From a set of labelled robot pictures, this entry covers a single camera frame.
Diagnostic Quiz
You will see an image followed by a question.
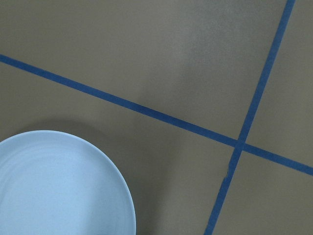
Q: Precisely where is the light blue plate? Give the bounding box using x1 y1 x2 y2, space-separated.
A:
0 130 136 235

